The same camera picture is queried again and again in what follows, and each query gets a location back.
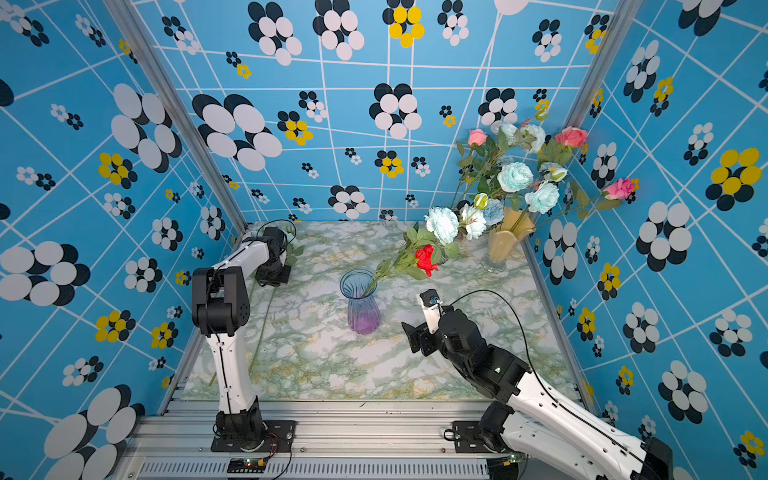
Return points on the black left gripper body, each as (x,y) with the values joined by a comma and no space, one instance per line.
(274,274)

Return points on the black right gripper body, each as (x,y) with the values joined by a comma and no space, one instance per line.
(431,342)

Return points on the blue purple ribbed glass vase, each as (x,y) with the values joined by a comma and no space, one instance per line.
(363,314)

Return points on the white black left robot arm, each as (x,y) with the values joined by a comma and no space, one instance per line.
(239,408)

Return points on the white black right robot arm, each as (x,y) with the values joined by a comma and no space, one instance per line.
(530,416)

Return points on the yellow ceramic vase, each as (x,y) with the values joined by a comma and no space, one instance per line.
(505,237)

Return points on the red rose teal flower branch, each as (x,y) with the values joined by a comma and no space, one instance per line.
(425,246)

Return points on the right circuit board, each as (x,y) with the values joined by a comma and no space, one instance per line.
(503,469)

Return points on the circuit board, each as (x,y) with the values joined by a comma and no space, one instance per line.
(247,466)
(503,469)

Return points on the mixed flower bouquet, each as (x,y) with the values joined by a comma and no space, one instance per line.
(512,173)

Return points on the left circuit board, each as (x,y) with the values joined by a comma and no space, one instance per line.
(247,466)

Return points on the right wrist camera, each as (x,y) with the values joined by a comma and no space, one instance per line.
(431,308)

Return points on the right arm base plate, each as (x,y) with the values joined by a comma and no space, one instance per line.
(468,437)

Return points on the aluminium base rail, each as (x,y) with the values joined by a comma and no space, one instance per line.
(337,439)

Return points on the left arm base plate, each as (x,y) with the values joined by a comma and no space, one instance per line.
(273,436)

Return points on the left aluminium corner post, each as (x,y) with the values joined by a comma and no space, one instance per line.
(128,22)

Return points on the aluminium corner post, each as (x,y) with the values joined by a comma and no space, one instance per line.
(620,22)
(128,22)

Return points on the right aluminium corner post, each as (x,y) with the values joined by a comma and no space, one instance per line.
(620,22)

